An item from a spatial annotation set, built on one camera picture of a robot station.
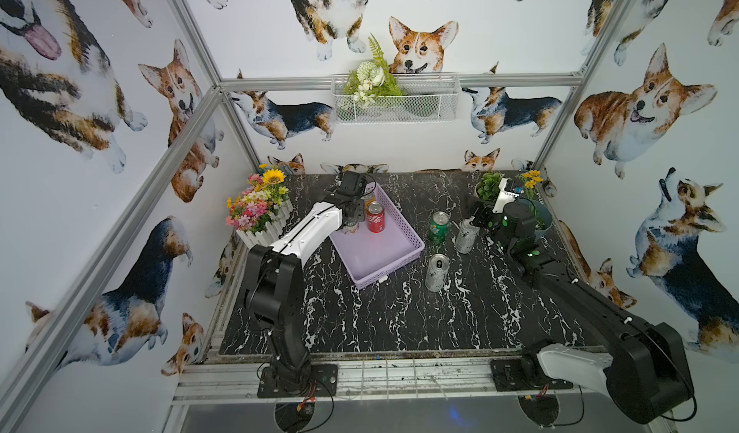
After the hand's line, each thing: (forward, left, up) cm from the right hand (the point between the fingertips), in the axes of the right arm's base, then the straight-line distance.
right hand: (489, 190), depth 80 cm
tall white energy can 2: (-18, +15, -16) cm, 29 cm away
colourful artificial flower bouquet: (0, +70, -8) cm, 70 cm away
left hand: (+5, +41, -11) cm, 43 cm away
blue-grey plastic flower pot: (+3, -23, -18) cm, 30 cm away
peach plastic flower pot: (+12, -2, -16) cm, 20 cm away
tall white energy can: (-4, +4, -17) cm, 18 cm away
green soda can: (0, +12, -18) cm, 22 cm away
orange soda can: (+11, +35, -16) cm, 40 cm away
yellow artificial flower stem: (+13, -19, -9) cm, 25 cm away
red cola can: (+4, +33, -17) cm, 37 cm away
